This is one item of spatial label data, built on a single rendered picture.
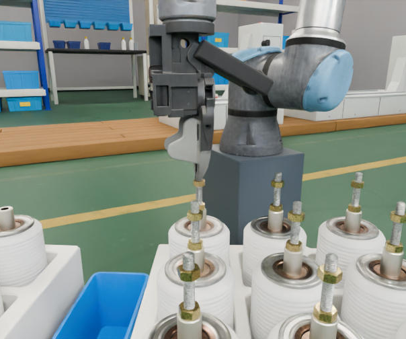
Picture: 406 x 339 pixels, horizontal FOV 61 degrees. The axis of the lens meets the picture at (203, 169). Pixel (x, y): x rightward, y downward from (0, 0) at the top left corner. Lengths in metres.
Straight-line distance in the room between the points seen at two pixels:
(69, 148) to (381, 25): 5.65
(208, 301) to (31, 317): 0.26
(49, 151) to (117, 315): 1.42
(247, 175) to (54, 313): 0.44
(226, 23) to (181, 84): 9.40
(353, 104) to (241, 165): 2.58
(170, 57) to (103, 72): 8.14
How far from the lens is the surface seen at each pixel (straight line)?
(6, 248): 0.59
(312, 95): 0.69
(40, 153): 2.05
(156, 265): 0.59
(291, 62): 0.72
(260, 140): 0.78
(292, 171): 0.82
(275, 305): 0.43
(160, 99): 0.45
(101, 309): 0.74
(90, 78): 8.55
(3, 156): 2.05
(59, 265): 0.63
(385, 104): 3.59
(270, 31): 2.70
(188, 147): 0.48
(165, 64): 0.47
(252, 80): 0.48
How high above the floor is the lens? 0.49
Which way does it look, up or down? 16 degrees down
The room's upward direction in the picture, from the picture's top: straight up
